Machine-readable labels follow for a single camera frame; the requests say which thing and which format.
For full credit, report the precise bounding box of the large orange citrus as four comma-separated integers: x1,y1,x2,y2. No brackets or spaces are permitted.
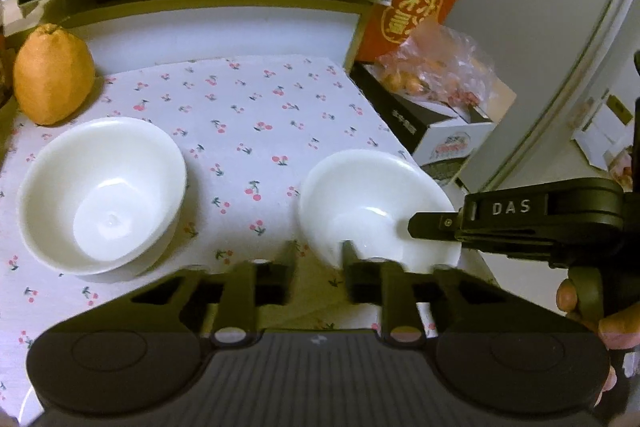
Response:
12,23,96,126

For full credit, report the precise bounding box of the clear plastic bag of fruit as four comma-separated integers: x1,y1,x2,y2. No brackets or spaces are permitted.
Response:
377,24,498,108

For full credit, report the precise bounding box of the small cream bowl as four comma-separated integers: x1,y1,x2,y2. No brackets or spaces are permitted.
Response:
297,150,463,275

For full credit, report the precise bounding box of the white paper carton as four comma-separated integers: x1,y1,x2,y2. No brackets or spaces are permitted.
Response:
572,94,636,172

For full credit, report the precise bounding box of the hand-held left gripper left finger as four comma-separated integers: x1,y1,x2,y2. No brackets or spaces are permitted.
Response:
131,241,301,350

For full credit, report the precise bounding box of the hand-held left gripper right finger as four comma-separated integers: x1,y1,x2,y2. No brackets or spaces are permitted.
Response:
340,241,506,350

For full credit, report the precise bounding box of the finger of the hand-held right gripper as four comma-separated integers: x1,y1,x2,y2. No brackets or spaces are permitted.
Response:
407,209,470,242

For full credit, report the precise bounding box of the black and white cardboard box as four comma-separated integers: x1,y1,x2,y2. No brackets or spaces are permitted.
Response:
350,62,518,188

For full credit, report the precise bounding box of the floral tablecloth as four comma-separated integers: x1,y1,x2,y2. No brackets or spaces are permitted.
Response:
0,54,496,408

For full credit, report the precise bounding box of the person's right hand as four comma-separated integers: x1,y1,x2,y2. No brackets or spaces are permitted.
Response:
555,279,640,395

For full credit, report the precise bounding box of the white refrigerator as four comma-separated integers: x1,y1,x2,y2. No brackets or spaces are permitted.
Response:
450,0,640,208

